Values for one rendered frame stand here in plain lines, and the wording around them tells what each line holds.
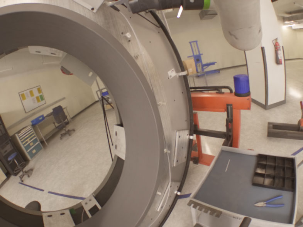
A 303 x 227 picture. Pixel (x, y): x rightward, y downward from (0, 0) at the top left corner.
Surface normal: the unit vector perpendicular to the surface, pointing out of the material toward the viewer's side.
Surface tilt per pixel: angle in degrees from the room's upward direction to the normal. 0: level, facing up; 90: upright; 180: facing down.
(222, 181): 0
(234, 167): 0
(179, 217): 0
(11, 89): 90
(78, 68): 90
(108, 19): 90
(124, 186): 37
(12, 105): 90
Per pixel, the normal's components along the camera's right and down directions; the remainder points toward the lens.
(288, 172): -0.27, -0.90
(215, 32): -0.07, 0.36
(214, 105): -0.67, 0.43
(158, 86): 0.69, 0.06
